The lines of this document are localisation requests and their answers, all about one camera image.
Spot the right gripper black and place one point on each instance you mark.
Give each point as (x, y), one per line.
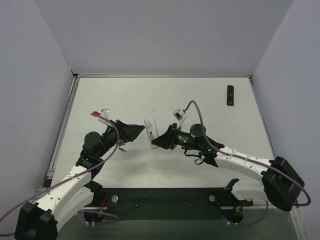
(171, 137)

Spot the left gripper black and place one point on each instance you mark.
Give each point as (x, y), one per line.
(121, 132)

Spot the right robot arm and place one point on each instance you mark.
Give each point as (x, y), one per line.
(277, 181)

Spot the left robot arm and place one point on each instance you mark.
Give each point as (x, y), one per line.
(43, 219)

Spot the black remote control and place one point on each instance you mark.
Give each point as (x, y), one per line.
(230, 95)

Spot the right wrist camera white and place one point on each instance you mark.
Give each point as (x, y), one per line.
(180, 116)

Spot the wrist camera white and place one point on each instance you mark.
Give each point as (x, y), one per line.
(180, 116)
(102, 116)

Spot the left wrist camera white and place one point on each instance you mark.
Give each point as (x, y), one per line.
(102, 116)

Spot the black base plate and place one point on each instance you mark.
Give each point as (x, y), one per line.
(205, 203)

